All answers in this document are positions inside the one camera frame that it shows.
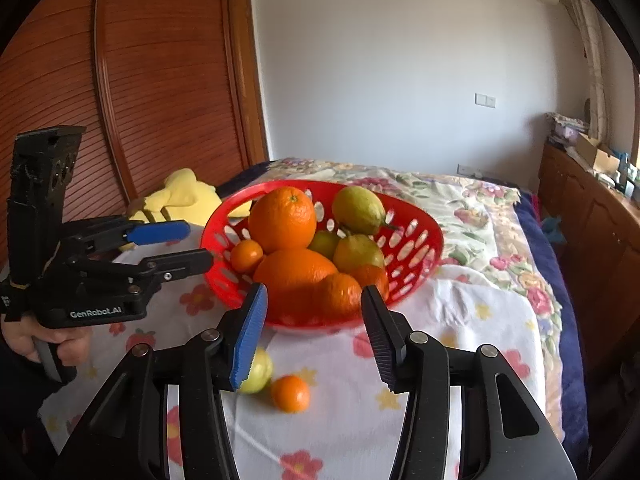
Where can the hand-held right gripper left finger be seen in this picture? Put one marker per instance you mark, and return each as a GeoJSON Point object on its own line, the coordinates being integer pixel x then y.
{"type": "Point", "coordinates": [249, 345]}

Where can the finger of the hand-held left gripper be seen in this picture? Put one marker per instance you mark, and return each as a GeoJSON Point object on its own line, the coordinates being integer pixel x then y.
{"type": "Point", "coordinates": [157, 232]}
{"type": "Point", "coordinates": [180, 264]}

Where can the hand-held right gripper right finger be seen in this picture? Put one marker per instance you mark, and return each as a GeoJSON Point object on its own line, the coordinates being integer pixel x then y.
{"type": "Point", "coordinates": [382, 345]}

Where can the small mandarin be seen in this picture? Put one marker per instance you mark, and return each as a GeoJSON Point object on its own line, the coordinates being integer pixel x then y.
{"type": "Point", "coordinates": [340, 295]}
{"type": "Point", "coordinates": [246, 256]}
{"type": "Point", "coordinates": [290, 392]}
{"type": "Point", "coordinates": [372, 277]}

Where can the red perforated plastic basket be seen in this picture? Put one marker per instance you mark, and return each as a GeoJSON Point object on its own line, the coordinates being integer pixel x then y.
{"type": "Point", "coordinates": [310, 325]}

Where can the large orange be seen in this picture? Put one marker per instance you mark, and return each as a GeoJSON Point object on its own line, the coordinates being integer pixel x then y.
{"type": "Point", "coordinates": [292, 280]}
{"type": "Point", "coordinates": [282, 217]}

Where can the greenish yellow lemon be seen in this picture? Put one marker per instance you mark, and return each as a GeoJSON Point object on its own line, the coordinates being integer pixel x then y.
{"type": "Point", "coordinates": [357, 207]}
{"type": "Point", "coordinates": [357, 252]}

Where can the small green lemon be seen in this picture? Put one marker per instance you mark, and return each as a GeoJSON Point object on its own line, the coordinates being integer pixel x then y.
{"type": "Point", "coordinates": [325, 242]}

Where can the person's left hand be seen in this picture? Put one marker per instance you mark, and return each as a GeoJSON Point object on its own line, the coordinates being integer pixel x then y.
{"type": "Point", "coordinates": [20, 340]}

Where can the yellow plush toy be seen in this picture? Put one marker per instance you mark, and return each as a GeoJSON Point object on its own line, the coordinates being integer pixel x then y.
{"type": "Point", "coordinates": [185, 192]}

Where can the white flower print cloth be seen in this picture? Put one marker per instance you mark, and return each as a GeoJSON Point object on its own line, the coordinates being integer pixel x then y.
{"type": "Point", "coordinates": [450, 320]}

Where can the wooden wardrobe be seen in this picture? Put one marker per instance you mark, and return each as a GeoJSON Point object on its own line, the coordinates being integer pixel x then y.
{"type": "Point", "coordinates": [125, 85]}

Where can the floral quilt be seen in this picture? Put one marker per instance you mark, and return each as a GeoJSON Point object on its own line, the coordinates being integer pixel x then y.
{"type": "Point", "coordinates": [440, 190]}

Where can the small blue cloth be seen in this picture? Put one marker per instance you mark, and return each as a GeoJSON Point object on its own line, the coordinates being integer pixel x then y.
{"type": "Point", "coordinates": [552, 227]}

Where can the wooden cabinet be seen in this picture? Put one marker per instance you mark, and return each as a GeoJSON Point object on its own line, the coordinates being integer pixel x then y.
{"type": "Point", "coordinates": [590, 210]}

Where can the cardboard box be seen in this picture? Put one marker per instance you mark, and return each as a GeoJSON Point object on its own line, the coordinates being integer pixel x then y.
{"type": "Point", "coordinates": [595, 157]}

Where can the patterned storage box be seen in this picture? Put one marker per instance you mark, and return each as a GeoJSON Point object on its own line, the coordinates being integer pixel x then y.
{"type": "Point", "coordinates": [565, 127]}

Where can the beige curtain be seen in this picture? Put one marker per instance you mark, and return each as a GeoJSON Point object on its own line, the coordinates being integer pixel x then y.
{"type": "Point", "coordinates": [590, 50]}

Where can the white wall outlet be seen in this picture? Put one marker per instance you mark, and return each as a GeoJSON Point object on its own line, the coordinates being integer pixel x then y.
{"type": "Point", "coordinates": [470, 169]}

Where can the white wall switch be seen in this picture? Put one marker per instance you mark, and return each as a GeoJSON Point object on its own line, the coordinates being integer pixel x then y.
{"type": "Point", "coordinates": [485, 100]}

